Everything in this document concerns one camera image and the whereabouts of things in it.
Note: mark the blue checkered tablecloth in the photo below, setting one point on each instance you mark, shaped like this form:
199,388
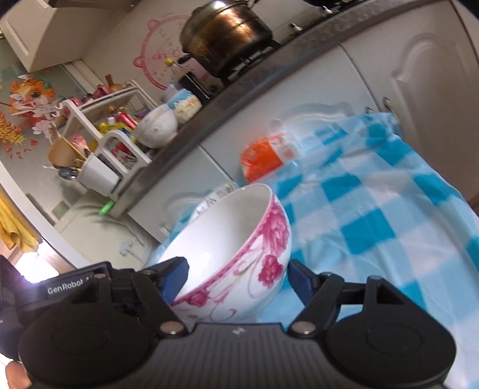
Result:
355,209

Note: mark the metal steamer pot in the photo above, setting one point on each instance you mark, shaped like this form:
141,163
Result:
224,33

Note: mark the white wall cabinet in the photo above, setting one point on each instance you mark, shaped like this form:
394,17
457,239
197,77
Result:
48,33

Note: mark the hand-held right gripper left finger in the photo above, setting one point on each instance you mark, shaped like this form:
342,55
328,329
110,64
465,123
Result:
176,276

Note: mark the white storage rack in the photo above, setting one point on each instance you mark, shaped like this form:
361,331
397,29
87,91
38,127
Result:
112,123

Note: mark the clear bottle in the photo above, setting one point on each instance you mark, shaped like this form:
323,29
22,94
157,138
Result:
174,74

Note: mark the paper dragon decoration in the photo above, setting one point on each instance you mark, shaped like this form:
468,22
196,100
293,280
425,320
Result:
33,97

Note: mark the white floral serving bowl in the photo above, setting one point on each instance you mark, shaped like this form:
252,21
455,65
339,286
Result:
157,125

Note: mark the white kitchen cabinet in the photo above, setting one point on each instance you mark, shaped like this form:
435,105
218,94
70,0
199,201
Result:
374,74

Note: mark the pink wall sticker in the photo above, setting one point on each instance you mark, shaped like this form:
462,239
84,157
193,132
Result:
157,48

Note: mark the green clip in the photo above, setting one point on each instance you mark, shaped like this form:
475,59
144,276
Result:
106,208

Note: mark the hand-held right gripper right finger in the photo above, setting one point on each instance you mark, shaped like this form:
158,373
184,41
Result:
301,280

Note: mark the pink floral bowl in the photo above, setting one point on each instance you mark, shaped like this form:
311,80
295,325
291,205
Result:
232,224

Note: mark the white utensil holder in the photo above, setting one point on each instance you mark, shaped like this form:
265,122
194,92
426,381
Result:
99,174

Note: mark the orange packet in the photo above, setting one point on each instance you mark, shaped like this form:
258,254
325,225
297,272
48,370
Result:
262,157

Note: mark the gas stove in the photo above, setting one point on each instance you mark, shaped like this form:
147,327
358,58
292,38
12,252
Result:
258,52

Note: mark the large white floral plate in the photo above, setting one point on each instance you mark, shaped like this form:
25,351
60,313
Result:
213,198

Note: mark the blue white ceramic jar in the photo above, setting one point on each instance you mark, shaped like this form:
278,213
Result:
185,106

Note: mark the yellow towel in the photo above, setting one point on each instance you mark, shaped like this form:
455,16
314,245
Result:
15,224

